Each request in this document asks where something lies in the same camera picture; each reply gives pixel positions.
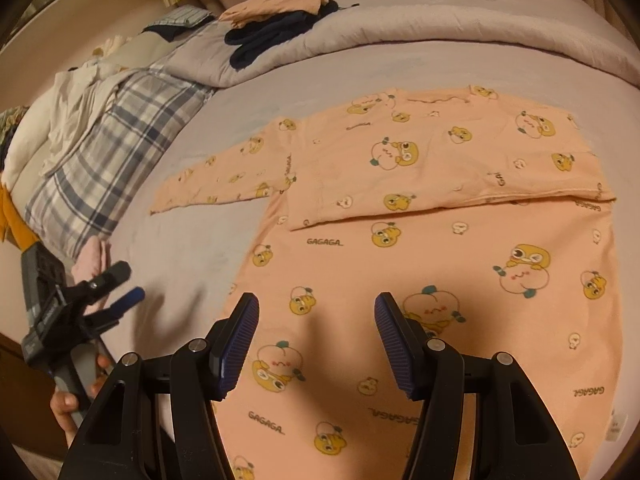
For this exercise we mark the peach folded garment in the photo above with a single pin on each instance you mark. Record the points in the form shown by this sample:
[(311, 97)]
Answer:
[(272, 2)]

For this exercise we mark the dark navy clothes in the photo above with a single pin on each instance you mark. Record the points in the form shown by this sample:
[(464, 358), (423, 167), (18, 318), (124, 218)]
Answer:
[(270, 40)]

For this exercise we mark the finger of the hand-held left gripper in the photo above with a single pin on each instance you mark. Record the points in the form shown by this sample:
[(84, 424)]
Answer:
[(117, 271), (131, 296)]

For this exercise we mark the pink cloth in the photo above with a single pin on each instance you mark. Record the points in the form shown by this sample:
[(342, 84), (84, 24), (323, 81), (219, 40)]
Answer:
[(92, 262)]

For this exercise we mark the white crumpled cloth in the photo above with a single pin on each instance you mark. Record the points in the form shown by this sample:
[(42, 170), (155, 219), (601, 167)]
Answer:
[(60, 110)]

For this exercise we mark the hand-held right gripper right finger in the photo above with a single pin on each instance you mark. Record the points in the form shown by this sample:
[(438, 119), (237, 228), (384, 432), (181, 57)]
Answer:
[(395, 345)]

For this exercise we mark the orange cartoon print pajama top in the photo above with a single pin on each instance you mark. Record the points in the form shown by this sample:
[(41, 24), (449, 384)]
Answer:
[(450, 260)]

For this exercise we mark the orange cloth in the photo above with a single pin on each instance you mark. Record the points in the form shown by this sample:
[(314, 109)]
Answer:
[(15, 220)]

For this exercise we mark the pale bed sheet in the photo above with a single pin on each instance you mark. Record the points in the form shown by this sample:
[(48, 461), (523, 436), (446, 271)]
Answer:
[(200, 260)]

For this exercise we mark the person's left hand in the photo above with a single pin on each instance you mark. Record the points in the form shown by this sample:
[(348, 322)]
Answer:
[(62, 407)]

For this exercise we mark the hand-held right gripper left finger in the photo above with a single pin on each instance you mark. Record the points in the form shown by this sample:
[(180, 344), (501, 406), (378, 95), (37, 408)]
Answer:
[(240, 345)]

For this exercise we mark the blue plaid blanket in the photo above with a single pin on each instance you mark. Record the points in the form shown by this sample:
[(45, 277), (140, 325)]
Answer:
[(110, 160)]

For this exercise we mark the blue plaid pillow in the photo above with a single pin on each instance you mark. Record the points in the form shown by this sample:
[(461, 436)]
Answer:
[(187, 15)]

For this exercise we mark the grey duvet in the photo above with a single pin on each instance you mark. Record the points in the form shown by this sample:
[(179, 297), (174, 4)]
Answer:
[(450, 15)]

